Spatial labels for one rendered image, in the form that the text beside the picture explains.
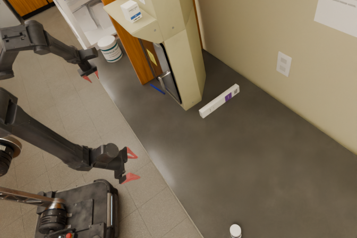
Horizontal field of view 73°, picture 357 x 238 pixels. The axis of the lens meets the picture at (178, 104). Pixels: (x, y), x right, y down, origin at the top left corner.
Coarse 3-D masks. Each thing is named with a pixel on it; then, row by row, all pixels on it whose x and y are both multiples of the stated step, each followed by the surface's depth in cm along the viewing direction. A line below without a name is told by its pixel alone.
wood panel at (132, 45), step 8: (104, 0) 114; (112, 0) 116; (192, 0) 140; (120, 32) 127; (128, 32) 130; (128, 40) 133; (136, 40) 135; (200, 40) 162; (128, 48) 135; (136, 48) 138; (128, 56) 141; (136, 56) 141; (144, 56) 145; (136, 64) 144; (144, 64) 148; (136, 72) 149; (144, 72) 151; (144, 80) 155
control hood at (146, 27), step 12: (120, 0) 111; (108, 12) 106; (120, 12) 103; (144, 12) 98; (120, 24) 98; (132, 24) 94; (144, 24) 92; (156, 24) 94; (144, 36) 94; (156, 36) 97
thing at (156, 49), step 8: (144, 40) 121; (144, 48) 130; (152, 48) 116; (160, 48) 105; (160, 56) 112; (152, 64) 135; (160, 64) 120; (168, 64) 110; (160, 72) 130; (168, 72) 116; (168, 80) 124; (168, 88) 134; (176, 88) 122; (176, 96) 129
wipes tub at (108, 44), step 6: (108, 36) 175; (102, 42) 171; (108, 42) 170; (114, 42) 171; (102, 48) 170; (108, 48) 170; (114, 48) 172; (108, 54) 173; (114, 54) 175; (120, 54) 179; (108, 60) 178; (114, 60) 178
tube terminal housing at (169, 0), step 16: (144, 0) 92; (160, 0) 89; (176, 0) 92; (160, 16) 93; (176, 16) 96; (192, 16) 113; (176, 32) 101; (192, 32) 114; (176, 48) 106; (192, 48) 115; (176, 64) 111; (192, 64) 117; (176, 80) 117; (192, 80) 123; (192, 96) 131
